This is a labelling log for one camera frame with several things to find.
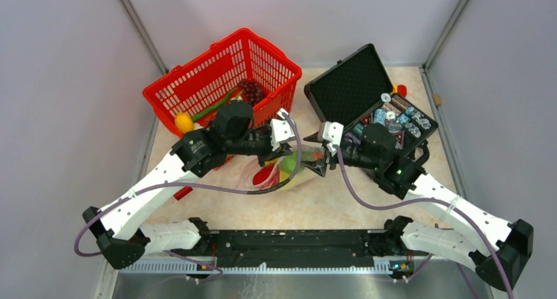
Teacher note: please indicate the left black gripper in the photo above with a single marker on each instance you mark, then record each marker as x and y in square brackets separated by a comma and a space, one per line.
[284, 150]

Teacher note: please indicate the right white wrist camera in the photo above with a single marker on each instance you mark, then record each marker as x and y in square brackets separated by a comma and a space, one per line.
[330, 135]

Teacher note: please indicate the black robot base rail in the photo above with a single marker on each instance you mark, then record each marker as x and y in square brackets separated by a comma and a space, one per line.
[302, 249]

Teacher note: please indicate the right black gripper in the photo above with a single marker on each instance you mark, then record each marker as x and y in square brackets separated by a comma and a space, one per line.
[319, 165]

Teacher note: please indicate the dark purple toy grapes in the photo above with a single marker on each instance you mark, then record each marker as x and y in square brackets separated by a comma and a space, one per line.
[251, 92]

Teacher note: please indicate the small tan wall block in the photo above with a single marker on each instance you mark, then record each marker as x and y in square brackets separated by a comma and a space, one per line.
[437, 100]

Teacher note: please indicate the red blue toy block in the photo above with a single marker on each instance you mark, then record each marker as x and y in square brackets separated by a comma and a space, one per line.
[182, 193]

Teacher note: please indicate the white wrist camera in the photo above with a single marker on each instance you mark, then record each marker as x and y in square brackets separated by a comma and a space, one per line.
[282, 131]
[330, 135]

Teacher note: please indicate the green toy chili pepper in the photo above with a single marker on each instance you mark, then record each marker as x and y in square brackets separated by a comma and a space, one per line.
[232, 93]

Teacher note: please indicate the red toy bell pepper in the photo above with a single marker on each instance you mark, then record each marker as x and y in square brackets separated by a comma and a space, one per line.
[266, 177]

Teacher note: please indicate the red plastic shopping basket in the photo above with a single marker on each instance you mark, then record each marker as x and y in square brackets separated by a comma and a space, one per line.
[206, 80]

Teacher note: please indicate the black poker chip case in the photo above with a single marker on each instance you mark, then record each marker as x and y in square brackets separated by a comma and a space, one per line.
[358, 92]

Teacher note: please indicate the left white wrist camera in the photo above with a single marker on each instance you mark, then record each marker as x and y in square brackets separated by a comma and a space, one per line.
[282, 131]

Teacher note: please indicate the green toy round fruit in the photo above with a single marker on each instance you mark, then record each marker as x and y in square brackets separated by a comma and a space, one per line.
[288, 163]

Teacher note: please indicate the yellow toy corn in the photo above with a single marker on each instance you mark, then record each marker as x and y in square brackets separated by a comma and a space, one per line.
[291, 179]

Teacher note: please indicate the red round token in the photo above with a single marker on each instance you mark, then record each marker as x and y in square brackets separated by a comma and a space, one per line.
[401, 90]

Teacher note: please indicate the clear zip top bag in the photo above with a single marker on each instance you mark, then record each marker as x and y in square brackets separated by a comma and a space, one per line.
[245, 179]

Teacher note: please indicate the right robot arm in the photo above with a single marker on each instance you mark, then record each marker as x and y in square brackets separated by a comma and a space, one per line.
[495, 248]

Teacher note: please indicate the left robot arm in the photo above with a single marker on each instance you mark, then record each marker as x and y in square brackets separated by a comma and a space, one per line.
[120, 229]

